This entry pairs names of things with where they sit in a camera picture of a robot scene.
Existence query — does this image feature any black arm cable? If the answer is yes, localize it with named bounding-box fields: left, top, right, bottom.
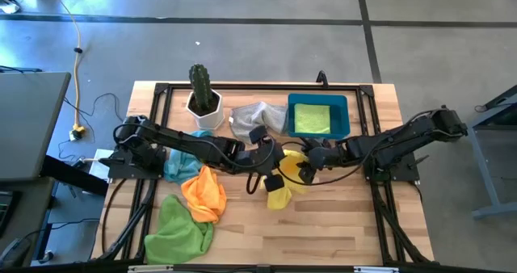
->
left=276, top=141, right=364, bottom=187
left=245, top=170, right=263, bottom=196

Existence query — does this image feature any teal plastic bin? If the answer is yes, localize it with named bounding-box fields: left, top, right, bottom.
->
left=287, top=93, right=351, bottom=141

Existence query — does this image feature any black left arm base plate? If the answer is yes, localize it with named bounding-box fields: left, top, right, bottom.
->
left=99, top=145, right=166, bottom=181

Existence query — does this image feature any yellow extension cable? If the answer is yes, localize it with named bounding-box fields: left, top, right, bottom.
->
left=42, top=0, right=84, bottom=131

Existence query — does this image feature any grey metal stand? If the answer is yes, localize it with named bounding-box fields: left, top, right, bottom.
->
left=464, top=85, right=517, bottom=221

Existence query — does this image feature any yellow microfiber towel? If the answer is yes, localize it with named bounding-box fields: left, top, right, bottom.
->
left=260, top=149, right=314, bottom=212

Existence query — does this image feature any yellow and white power plug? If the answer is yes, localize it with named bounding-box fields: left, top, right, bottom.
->
left=69, top=124, right=86, bottom=142

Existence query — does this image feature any lime green microfiber towel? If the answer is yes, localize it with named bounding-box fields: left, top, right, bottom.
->
left=293, top=103, right=332, bottom=135

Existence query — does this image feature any black aluminium table frame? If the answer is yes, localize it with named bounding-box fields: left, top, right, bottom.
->
left=95, top=82, right=434, bottom=272

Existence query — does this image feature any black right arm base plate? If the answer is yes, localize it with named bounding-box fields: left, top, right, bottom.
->
left=363, top=150, right=421, bottom=183

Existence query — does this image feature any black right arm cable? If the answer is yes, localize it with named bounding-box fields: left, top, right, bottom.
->
left=276, top=141, right=364, bottom=187

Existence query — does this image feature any light blue microfiber towel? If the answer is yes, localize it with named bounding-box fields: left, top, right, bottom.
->
left=163, top=129, right=215, bottom=185

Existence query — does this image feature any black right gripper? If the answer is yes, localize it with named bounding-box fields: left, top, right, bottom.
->
left=297, top=137, right=351, bottom=186

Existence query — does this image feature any grey desk top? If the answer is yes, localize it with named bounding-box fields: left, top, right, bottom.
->
left=0, top=71, right=73, bottom=183

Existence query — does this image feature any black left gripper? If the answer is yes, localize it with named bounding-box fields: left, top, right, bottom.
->
left=237, top=124, right=286, bottom=193

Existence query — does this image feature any green cactus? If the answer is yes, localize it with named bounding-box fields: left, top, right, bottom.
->
left=188, top=63, right=214, bottom=111

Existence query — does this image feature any grey microfiber towel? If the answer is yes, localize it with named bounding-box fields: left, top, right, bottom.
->
left=229, top=101, right=290, bottom=145

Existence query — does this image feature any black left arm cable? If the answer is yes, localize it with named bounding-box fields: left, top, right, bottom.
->
left=245, top=170, right=263, bottom=196

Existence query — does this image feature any black keyboard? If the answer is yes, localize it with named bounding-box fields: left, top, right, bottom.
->
left=0, top=190, right=15, bottom=237

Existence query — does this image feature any large green microfiber towel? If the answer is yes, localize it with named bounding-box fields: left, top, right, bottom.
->
left=144, top=194, right=215, bottom=265

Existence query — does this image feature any orange microfiber towel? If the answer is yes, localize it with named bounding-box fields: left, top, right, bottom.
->
left=180, top=166, right=229, bottom=225

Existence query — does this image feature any thin black floor cable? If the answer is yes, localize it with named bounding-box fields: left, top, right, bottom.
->
left=62, top=91, right=126, bottom=124

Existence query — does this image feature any black computer mouse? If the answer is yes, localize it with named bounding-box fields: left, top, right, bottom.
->
left=0, top=236, right=32, bottom=268

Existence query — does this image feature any silver aluminium bracket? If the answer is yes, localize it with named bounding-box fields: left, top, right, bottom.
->
left=353, top=266, right=401, bottom=273
left=128, top=264, right=174, bottom=273

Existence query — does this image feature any black desk support beam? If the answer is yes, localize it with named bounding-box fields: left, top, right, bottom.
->
left=40, top=154, right=111, bottom=197

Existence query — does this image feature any white box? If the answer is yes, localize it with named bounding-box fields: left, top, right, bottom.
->
left=87, top=148, right=114, bottom=183

